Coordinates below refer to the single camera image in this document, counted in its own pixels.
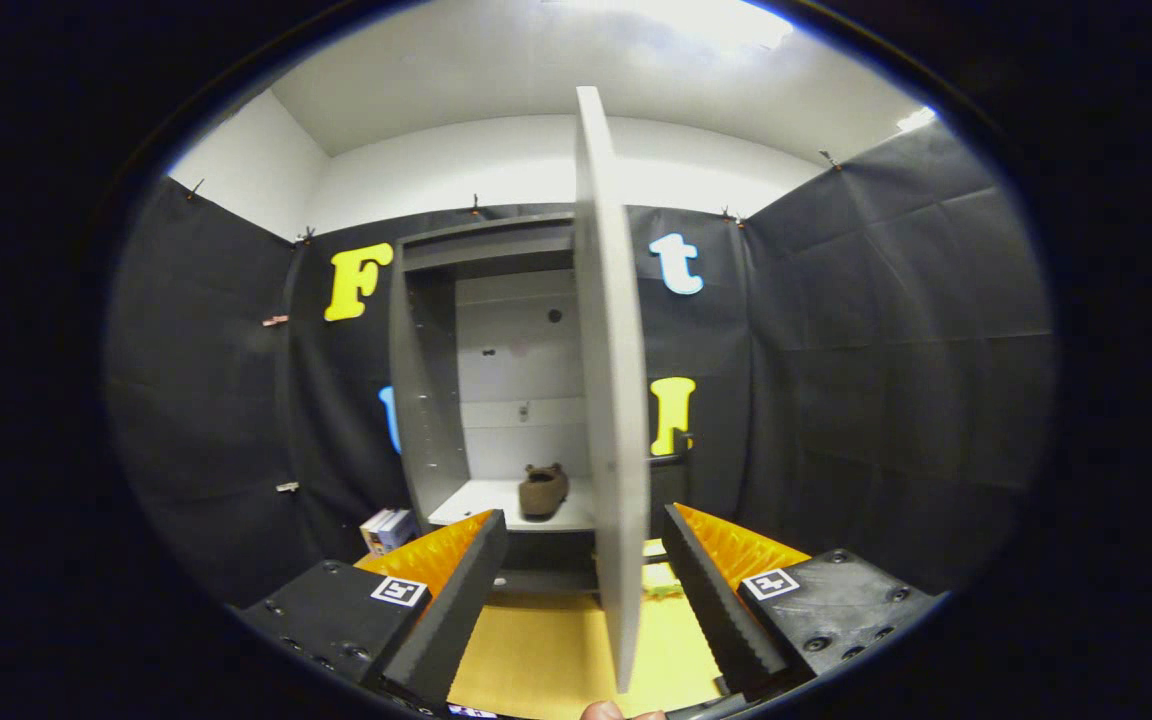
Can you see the blue cover book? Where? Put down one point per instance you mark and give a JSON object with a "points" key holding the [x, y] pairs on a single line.
{"points": [[398, 530]]}

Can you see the brown fuzzy shoe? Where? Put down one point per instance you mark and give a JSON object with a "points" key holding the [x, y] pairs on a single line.
{"points": [[542, 492]]}

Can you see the grey shoe cabinet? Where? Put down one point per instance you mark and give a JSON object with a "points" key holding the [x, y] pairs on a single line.
{"points": [[431, 400]]}

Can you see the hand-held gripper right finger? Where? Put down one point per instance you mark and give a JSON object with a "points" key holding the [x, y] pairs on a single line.
{"points": [[716, 600]]}

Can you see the white spine book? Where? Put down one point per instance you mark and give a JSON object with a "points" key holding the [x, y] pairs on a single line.
{"points": [[372, 530]]}

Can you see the black backdrop cloth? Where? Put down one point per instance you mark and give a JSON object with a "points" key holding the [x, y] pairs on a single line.
{"points": [[886, 380]]}

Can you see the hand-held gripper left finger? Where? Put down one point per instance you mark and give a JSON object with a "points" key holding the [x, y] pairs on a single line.
{"points": [[461, 595]]}

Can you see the yellow plush toy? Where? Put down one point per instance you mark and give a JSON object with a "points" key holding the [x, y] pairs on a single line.
{"points": [[658, 580]]}

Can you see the pink clothespin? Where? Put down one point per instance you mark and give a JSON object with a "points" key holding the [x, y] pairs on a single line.
{"points": [[275, 321]]}

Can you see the small ceiling light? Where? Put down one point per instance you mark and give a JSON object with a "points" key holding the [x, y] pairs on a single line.
{"points": [[916, 119]]}

